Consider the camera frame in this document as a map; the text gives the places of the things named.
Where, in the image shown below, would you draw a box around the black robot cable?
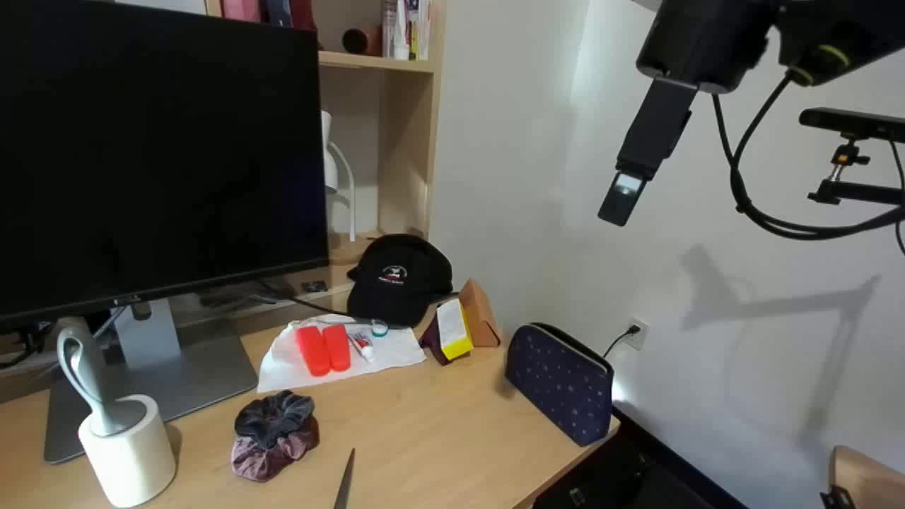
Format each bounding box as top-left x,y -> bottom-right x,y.
711,73 -> 905,248

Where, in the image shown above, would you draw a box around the white plastic bag red items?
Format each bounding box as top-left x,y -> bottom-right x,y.
258,316 -> 424,394

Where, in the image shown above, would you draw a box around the yellow white small box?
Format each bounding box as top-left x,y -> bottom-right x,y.
437,299 -> 473,361

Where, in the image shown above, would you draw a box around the black computer monitor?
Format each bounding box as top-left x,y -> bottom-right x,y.
0,0 -> 329,323

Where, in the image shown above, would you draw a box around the wall socket plug cable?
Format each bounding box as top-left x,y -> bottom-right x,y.
602,320 -> 649,361

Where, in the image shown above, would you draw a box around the dark velvet scrunchie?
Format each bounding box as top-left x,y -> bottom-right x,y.
229,390 -> 319,480

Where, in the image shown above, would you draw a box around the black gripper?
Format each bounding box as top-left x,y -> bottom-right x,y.
598,81 -> 697,227

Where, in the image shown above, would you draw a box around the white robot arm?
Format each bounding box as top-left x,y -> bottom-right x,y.
599,0 -> 905,227

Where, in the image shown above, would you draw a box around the black baseball cap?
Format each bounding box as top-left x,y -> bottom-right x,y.
349,236 -> 454,329

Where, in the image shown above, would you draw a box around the black camera on stand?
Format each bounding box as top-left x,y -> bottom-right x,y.
799,107 -> 905,207

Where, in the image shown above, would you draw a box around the silver monitor stand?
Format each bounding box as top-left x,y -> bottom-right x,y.
46,299 -> 256,463

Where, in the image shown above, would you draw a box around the navy star pattern pouch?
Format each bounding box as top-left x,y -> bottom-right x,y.
506,323 -> 615,448

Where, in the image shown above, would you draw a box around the wooden shelf unit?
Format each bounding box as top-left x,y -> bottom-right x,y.
203,0 -> 448,248

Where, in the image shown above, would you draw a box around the white cylindrical tape dispenser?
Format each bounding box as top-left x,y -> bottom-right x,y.
58,329 -> 175,509

